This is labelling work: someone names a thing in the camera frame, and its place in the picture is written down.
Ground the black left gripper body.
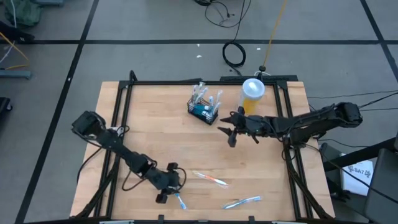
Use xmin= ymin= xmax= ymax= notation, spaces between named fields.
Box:
xmin=143 ymin=167 xmax=183 ymax=196

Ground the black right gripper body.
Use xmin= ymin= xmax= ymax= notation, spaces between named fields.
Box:
xmin=234 ymin=107 xmax=269 ymax=139

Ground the orange white toothbrush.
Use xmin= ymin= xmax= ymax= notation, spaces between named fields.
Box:
xmin=191 ymin=169 xmax=229 ymax=189

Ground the light blue toothbrush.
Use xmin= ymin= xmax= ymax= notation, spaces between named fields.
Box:
xmin=221 ymin=195 xmax=262 ymax=210

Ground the black diagonal beam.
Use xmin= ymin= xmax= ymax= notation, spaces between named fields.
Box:
xmin=322 ymin=136 xmax=398 ymax=172

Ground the white printed paper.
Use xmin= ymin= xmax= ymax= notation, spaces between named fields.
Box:
xmin=340 ymin=159 xmax=374 ymax=197

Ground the black chair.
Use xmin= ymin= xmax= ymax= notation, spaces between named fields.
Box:
xmin=361 ymin=147 xmax=398 ymax=224

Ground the black cart wheel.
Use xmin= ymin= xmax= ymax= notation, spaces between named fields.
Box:
xmin=0 ymin=96 xmax=13 ymax=113

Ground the grey floor bar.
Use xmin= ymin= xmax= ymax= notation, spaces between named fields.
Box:
xmin=0 ymin=68 xmax=32 ymax=80

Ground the person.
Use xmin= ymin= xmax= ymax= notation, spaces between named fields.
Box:
xmin=0 ymin=20 xmax=35 ymax=44

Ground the green bag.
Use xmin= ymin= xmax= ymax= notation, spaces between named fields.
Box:
xmin=3 ymin=0 xmax=44 ymax=27

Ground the black wire basket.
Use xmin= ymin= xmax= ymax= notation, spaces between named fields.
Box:
xmin=187 ymin=96 xmax=220 ymax=126

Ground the coiled black floor cable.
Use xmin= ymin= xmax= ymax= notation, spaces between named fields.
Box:
xmin=221 ymin=41 xmax=247 ymax=68

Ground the yellow hanging cable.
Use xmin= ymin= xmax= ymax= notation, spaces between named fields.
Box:
xmin=262 ymin=0 xmax=289 ymax=68

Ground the loose black floor cable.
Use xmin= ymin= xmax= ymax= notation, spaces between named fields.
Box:
xmin=195 ymin=0 xmax=252 ymax=43

